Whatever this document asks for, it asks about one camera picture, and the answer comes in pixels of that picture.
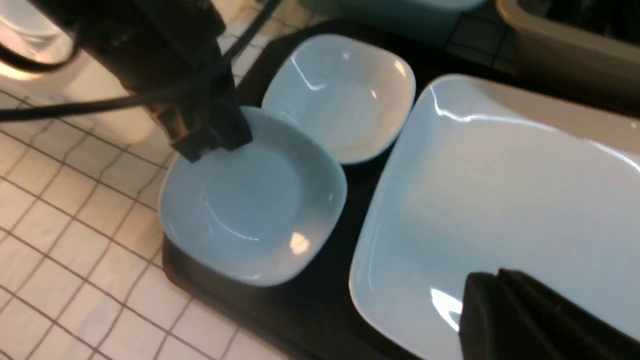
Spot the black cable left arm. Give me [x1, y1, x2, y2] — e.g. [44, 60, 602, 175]
[0, 0, 283, 123]

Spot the brown plastic bin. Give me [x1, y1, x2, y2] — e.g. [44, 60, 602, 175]
[496, 0, 640, 108]

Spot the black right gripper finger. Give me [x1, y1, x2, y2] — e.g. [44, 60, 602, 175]
[458, 268, 640, 360]

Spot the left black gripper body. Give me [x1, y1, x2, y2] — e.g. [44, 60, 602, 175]
[30, 0, 236, 108]

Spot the black serving tray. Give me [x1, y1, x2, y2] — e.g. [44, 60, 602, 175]
[162, 19, 640, 360]

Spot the white plastic tub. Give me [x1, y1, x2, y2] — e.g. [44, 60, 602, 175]
[0, 0, 251, 146]

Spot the teal plastic bin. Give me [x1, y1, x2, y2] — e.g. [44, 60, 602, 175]
[300, 0, 486, 46]

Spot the white small dish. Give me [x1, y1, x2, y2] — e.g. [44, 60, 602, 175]
[262, 34, 417, 166]
[157, 105, 348, 287]

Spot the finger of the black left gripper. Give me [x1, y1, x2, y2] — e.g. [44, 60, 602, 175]
[152, 97, 253, 163]

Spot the large white square plate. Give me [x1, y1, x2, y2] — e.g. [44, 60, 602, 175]
[349, 74, 640, 360]

